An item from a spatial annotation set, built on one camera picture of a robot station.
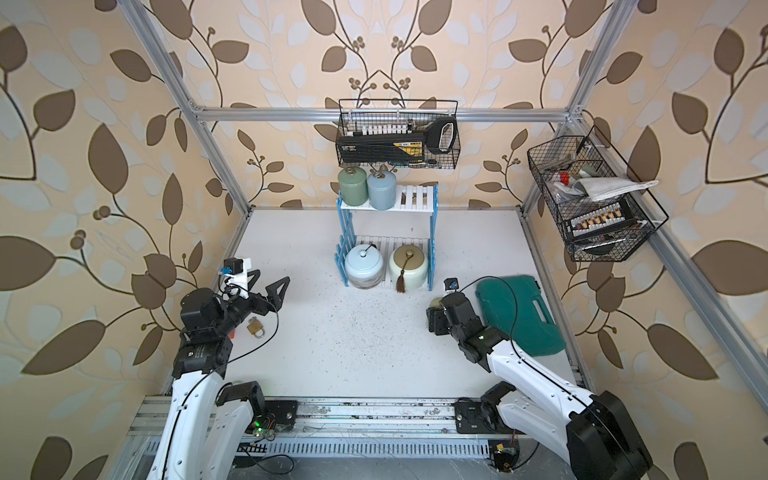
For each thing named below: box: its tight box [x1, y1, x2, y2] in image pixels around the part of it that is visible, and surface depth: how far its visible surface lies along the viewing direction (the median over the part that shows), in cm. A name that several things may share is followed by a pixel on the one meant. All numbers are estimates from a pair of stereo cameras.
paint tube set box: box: [568, 200, 633, 239], surface depth 69 cm
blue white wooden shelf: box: [334, 191, 390, 288], surface depth 93 cm
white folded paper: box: [573, 177, 659, 202], surface depth 63 cm
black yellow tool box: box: [336, 133, 426, 164], surface depth 86 cm
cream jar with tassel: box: [389, 244, 428, 294], surface depth 93 cm
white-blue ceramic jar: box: [344, 244, 384, 289], surface depth 92 cm
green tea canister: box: [338, 166, 369, 206], surface depth 82 cm
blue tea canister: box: [367, 170, 397, 211], surface depth 82 cm
